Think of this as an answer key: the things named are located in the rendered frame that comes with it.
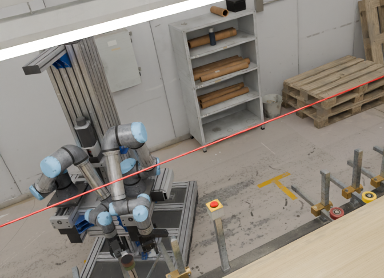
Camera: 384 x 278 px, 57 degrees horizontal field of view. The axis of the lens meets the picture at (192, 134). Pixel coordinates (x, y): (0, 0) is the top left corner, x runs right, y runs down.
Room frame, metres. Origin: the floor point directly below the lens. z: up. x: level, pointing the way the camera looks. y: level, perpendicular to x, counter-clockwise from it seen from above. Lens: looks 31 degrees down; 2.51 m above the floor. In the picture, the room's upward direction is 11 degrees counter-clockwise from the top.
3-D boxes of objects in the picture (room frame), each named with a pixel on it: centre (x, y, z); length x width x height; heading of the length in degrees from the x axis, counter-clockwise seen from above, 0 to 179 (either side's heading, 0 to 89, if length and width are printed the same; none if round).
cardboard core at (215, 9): (4.10, -0.57, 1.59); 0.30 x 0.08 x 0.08; 18
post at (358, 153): (1.72, -0.98, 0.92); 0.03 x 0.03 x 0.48; 18
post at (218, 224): (1.41, -0.04, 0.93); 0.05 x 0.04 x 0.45; 108
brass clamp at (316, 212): (1.63, -0.72, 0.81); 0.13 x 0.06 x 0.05; 108
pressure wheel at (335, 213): (1.49, -0.75, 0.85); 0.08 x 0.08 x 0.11
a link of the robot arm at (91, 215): (1.62, 0.65, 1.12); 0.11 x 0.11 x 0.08; 51
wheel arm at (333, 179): (1.76, -0.93, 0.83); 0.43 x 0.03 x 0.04; 18
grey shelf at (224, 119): (4.06, -0.47, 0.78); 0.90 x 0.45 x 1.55; 108
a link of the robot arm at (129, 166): (1.90, 0.44, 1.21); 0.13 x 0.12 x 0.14; 87
